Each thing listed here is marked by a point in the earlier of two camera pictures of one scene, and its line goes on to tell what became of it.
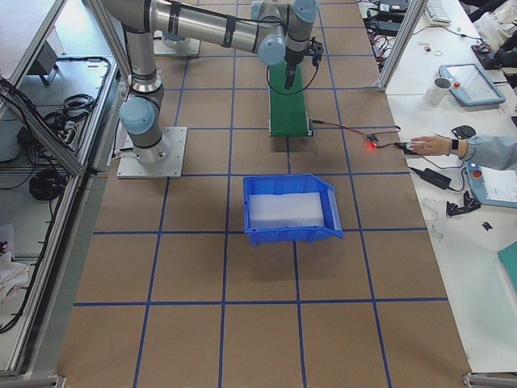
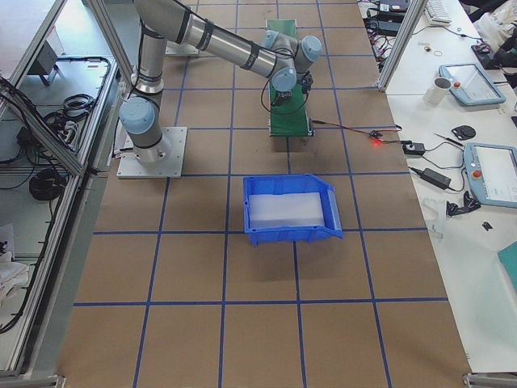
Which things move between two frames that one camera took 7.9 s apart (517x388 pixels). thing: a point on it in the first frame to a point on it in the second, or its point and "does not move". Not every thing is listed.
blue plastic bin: x=289 y=208 does not move
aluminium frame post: x=410 y=23 does not move
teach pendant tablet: x=470 y=84 does not move
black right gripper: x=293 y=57 to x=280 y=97
